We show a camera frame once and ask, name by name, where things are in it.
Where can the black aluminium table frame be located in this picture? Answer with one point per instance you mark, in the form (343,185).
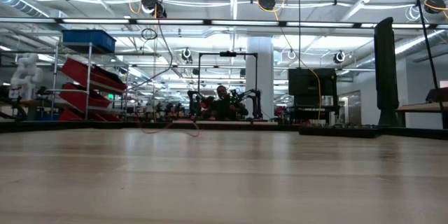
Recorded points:
(140,125)

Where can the slim black robot arm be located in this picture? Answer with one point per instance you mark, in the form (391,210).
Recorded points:
(255,99)
(192,103)

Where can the blue storage bin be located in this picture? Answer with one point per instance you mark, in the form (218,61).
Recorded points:
(89,40)

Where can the tall black column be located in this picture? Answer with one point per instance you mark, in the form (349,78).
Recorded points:
(386,70)

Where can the person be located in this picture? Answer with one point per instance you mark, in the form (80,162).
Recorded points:
(222,108)

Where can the white round pillar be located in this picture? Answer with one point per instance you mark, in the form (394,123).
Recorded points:
(259,77)

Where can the black monitor cart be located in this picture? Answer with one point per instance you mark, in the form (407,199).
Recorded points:
(311,84)

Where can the thin black slanted pole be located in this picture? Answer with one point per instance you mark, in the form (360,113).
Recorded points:
(426,31)

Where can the wooden top workbench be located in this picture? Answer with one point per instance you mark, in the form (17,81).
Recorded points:
(420,108)

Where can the black gantry frame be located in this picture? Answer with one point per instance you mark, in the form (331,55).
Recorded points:
(227,54)

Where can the red storage bin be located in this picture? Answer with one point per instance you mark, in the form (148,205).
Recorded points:
(91,75)
(82,98)
(75,115)

